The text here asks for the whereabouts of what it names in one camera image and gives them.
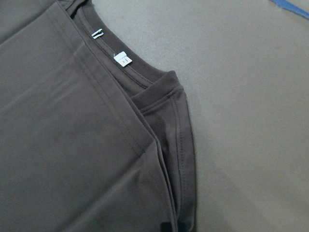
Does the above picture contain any dark brown t-shirt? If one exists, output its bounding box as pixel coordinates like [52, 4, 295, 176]
[0, 0, 196, 232]

